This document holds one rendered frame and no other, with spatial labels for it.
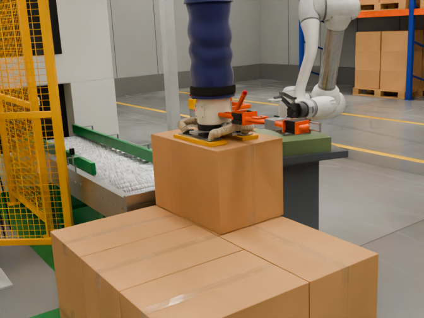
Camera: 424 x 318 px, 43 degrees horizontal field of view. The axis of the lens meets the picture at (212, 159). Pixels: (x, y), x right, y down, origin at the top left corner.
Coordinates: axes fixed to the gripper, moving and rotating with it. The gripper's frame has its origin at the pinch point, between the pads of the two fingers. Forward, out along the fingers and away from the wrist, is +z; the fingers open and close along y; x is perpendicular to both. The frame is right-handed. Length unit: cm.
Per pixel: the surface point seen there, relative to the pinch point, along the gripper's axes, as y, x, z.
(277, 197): 42.9, 2.6, -5.9
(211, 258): 53, -17, 48
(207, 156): 16.7, 9.4, 30.6
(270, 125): 0.3, -20.0, 17.0
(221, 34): -37.8, 17.1, 14.6
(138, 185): 53, 100, 24
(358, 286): 64, -58, 4
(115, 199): 52, 82, 47
